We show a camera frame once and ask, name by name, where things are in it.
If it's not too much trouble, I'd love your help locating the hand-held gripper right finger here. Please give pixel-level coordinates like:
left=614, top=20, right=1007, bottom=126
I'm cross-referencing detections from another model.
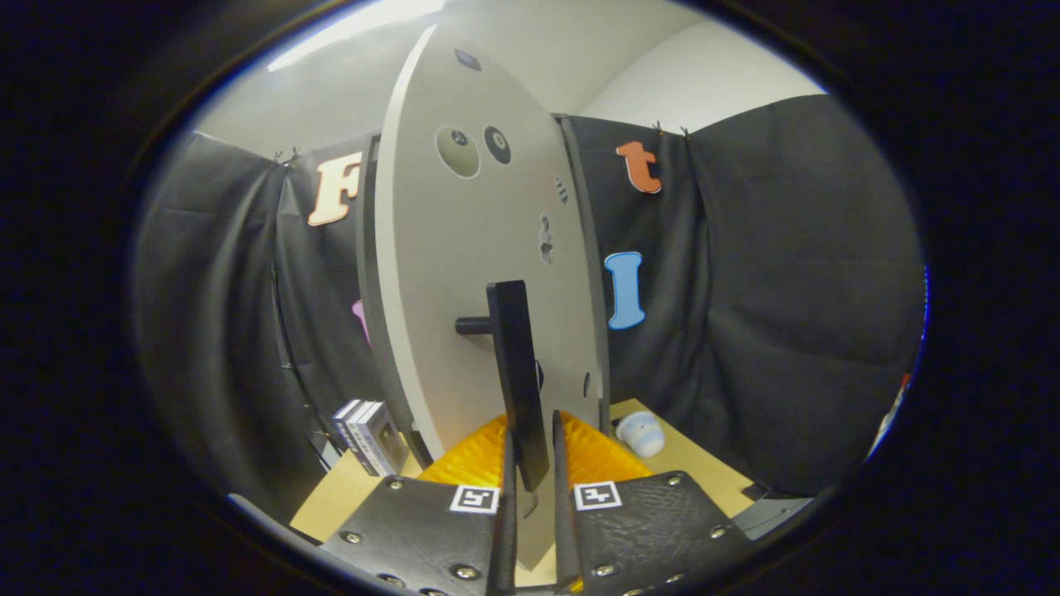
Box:
left=551, top=410, right=750, bottom=596

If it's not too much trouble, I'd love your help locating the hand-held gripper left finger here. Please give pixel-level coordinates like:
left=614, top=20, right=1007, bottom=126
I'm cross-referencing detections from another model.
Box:
left=319, top=414, right=518, bottom=596

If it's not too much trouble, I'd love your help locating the black door handle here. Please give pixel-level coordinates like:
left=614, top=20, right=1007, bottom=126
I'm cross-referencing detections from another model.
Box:
left=455, top=280, right=552, bottom=493

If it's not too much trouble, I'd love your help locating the white cabinet door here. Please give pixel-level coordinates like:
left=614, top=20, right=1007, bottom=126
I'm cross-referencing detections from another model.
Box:
left=374, top=23, right=605, bottom=572

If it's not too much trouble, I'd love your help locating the white round plush toy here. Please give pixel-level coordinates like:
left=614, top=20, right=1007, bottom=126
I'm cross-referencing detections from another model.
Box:
left=614, top=411, right=666, bottom=458

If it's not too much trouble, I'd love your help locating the grey cover book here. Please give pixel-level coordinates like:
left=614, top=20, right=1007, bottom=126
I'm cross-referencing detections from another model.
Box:
left=364, top=402, right=412, bottom=477

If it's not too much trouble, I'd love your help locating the white spine book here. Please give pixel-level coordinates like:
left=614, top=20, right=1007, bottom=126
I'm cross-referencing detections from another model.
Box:
left=346, top=401, right=383, bottom=477

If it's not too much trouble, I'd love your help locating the dark grey cabinet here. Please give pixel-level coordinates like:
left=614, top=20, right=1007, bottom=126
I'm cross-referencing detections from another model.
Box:
left=356, top=114, right=614, bottom=471

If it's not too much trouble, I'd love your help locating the black backdrop cloth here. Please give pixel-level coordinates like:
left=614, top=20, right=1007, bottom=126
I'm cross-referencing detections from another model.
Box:
left=132, top=93, right=927, bottom=531

